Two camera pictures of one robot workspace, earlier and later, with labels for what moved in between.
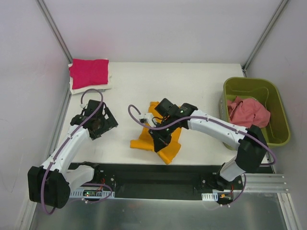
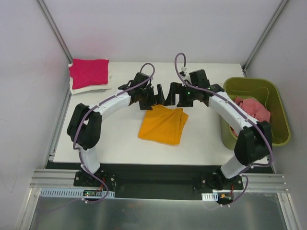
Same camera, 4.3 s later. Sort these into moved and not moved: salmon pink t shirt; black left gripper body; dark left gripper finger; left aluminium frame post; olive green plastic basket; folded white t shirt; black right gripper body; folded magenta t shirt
Moved: black left gripper body; dark left gripper finger; black right gripper body
Not moved: folded magenta t shirt; folded white t shirt; left aluminium frame post; olive green plastic basket; salmon pink t shirt
